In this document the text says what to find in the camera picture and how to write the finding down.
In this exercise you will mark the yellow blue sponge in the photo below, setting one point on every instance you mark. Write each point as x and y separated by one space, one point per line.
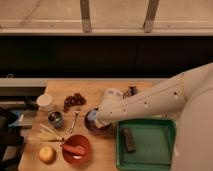
92 116

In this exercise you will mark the purple bowl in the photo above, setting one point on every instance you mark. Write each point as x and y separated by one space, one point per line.
93 128

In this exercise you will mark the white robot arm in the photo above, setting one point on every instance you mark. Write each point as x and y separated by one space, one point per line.
189 93

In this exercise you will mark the red bowl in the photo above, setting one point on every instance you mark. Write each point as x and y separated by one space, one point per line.
77 140

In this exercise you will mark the dark brown snack packet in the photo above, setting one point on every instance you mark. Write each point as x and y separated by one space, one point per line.
132 90

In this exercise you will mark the bunch of red grapes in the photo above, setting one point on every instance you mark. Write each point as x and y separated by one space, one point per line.
73 100

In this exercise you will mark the silver fork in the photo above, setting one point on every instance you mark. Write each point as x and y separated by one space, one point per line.
77 112

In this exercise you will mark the dark brown chocolate bar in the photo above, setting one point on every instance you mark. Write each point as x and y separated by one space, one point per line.
129 140

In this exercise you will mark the dark metal can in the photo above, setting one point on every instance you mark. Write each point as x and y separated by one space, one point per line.
56 119

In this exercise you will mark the white cup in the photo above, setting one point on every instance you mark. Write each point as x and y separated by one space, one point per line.
45 102

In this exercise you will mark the red sausage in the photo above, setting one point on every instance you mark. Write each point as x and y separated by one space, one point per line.
77 150

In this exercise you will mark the green plastic tray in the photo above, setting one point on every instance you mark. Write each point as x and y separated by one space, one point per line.
154 140

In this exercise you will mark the yellow apple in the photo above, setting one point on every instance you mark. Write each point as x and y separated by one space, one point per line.
46 154

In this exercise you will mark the black chair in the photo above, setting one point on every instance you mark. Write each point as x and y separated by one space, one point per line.
8 137

